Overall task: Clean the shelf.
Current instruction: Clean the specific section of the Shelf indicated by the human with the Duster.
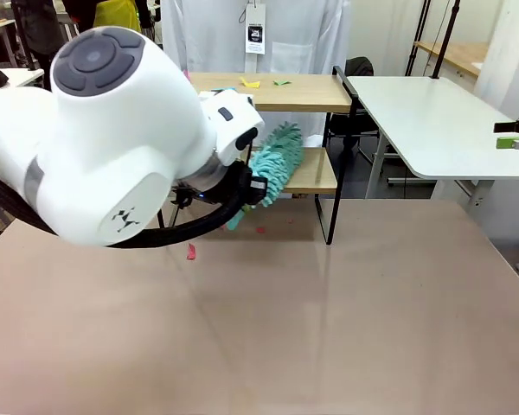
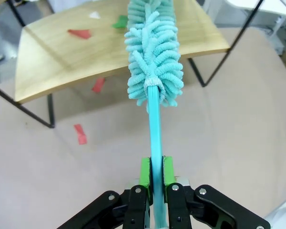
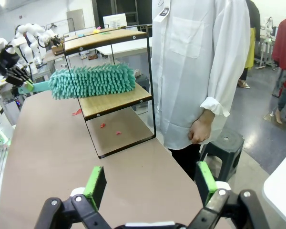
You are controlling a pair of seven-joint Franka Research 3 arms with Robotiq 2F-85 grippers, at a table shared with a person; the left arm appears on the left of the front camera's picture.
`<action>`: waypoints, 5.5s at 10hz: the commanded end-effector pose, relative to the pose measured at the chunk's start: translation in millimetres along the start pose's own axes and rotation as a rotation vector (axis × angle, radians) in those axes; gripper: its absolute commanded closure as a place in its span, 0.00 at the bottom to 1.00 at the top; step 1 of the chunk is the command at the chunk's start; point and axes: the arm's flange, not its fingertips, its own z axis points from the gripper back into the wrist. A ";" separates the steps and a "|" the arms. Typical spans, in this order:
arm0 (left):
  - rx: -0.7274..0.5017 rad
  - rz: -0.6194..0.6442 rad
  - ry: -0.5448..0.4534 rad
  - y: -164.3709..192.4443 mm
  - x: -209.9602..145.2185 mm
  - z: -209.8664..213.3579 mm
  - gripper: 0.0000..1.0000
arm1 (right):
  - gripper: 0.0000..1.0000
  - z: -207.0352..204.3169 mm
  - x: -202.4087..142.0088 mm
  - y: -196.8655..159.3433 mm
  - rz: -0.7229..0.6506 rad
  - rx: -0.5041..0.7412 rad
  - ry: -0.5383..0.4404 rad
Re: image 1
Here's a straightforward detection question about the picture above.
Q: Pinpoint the person in yellow apron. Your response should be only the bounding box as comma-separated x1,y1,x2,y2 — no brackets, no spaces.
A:
71,0,152,34

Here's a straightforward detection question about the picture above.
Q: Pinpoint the white hang tag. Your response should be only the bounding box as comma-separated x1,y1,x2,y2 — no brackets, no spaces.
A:
244,3,267,56

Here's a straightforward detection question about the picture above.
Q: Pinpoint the black tripod stand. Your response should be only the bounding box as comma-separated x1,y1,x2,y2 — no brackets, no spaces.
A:
404,0,433,78

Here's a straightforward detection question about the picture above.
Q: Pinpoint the person in white lab coat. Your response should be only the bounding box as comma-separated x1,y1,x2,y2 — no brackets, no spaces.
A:
160,0,354,148

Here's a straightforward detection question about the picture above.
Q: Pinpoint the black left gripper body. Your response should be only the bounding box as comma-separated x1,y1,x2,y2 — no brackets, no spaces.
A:
172,171,269,209

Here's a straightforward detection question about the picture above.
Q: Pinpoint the small white side table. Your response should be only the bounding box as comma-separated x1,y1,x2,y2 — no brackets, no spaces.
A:
0,67,47,91

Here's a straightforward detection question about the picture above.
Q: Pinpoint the teal microfiber duster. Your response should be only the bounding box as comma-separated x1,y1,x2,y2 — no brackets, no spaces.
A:
224,122,306,231

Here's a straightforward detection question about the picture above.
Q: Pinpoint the black chair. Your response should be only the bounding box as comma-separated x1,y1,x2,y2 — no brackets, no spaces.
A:
324,55,399,174

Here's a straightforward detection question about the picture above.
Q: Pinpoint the person in dark clothes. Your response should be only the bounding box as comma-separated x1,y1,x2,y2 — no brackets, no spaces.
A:
10,0,77,92

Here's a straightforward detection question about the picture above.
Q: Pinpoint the black frame wooden two-tier shelf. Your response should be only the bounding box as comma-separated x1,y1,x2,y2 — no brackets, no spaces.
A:
155,65,360,246

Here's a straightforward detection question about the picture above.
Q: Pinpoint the large white side table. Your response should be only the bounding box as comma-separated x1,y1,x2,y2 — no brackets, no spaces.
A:
345,75,519,213

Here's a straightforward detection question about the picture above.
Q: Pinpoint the wooden background table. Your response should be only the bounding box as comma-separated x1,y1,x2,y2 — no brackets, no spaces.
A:
413,41,490,79

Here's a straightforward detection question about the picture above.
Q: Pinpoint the black upright pole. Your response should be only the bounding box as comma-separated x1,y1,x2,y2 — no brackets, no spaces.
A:
431,0,462,80

